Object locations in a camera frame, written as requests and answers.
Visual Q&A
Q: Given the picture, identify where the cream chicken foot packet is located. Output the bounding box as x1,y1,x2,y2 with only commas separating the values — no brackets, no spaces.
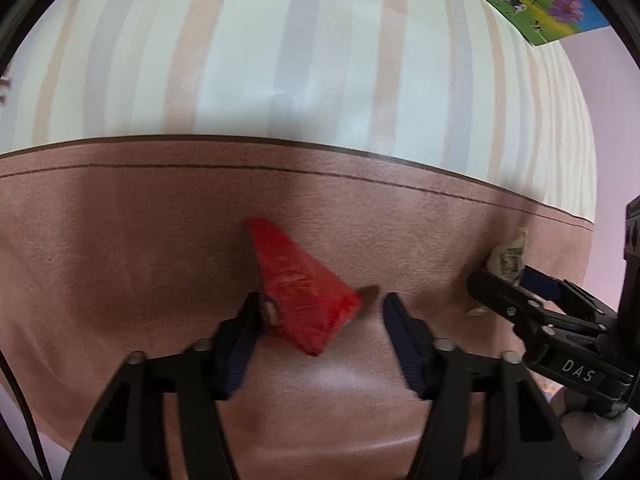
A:
486,226,528,285

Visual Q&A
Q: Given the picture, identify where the black cable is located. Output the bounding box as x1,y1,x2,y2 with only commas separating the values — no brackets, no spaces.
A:
0,349,51,480

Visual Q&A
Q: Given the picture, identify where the red triangular snack packet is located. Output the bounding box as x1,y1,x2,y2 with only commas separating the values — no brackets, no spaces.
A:
247,218,362,356

